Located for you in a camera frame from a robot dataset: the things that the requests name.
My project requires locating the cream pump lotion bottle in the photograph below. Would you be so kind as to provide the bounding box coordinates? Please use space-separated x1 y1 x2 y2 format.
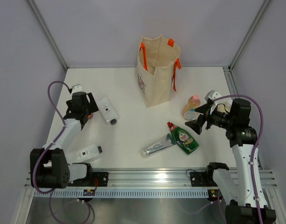
217 99 233 113

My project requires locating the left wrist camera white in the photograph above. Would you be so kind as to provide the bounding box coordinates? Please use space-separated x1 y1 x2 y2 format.
71 84 83 93

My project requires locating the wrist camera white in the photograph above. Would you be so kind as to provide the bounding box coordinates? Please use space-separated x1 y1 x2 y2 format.
71 84 83 93
205 90 222 101

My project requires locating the slotted white cable duct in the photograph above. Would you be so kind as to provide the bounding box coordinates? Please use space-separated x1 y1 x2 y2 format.
34 188 210 199

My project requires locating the left aluminium frame post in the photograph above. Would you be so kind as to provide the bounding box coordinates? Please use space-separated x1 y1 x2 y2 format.
25 0 69 71

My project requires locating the green Fairy dish soap bottle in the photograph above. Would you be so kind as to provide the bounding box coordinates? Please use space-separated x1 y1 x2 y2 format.
167 122 199 155

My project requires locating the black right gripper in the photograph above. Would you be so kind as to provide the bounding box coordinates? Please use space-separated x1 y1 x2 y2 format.
185 102 235 135

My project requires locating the right aluminium frame post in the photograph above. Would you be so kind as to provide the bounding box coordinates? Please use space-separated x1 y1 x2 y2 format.
228 0 272 71

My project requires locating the right side aluminium rail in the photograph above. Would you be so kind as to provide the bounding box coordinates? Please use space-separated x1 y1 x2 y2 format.
223 66 265 169

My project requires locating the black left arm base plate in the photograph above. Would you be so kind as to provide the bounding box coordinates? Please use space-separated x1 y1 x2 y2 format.
68 171 109 187

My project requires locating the aluminium frame post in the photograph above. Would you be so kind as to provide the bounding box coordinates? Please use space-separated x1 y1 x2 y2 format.
228 0 272 71
25 0 69 71

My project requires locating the white bottle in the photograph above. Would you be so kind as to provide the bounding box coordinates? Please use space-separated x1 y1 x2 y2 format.
97 98 119 125
65 144 103 164

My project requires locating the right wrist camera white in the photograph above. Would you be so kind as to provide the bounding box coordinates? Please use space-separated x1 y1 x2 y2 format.
205 90 222 101

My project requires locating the silver toothpaste tube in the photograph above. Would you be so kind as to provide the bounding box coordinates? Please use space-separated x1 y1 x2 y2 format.
140 134 175 158

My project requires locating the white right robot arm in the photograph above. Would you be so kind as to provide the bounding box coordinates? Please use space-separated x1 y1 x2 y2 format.
185 95 276 224

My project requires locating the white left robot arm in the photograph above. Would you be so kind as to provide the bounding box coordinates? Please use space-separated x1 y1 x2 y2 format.
30 91 99 194

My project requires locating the aluminium mounting rail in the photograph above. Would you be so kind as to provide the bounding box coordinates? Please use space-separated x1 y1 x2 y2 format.
23 168 278 189

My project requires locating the peach bottle pink cap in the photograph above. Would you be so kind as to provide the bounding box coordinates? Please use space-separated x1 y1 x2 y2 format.
182 94 201 121

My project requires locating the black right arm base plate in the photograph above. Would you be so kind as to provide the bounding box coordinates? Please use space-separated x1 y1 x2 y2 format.
189 171 217 187

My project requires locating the beige canvas tote bag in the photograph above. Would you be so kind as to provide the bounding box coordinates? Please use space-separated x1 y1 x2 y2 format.
136 35 181 108

